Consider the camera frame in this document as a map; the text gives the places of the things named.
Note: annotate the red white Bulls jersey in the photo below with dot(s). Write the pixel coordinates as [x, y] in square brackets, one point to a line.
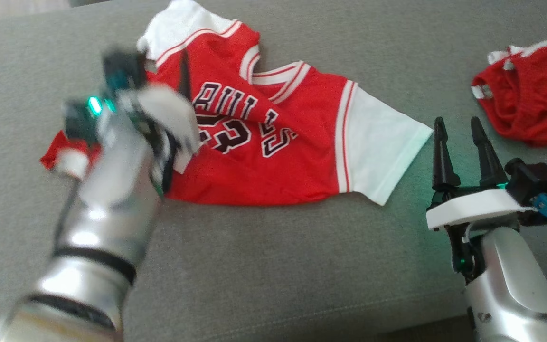
[278, 166]

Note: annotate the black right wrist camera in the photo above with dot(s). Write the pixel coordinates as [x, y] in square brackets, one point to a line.
[534, 183]

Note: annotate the red white-striped shorts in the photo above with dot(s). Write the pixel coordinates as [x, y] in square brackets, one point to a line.
[534, 95]

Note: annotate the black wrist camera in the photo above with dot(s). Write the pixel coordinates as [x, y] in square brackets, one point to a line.
[124, 69]
[534, 183]

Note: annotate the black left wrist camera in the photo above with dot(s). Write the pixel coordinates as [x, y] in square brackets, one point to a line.
[124, 69]

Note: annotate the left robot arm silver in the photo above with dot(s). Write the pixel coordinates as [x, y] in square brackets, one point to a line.
[107, 204]

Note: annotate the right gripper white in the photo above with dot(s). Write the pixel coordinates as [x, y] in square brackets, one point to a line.
[477, 204]

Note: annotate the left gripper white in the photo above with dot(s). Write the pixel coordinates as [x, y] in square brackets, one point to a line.
[169, 123]

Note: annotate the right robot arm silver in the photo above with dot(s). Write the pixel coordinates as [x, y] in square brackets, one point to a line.
[515, 285]

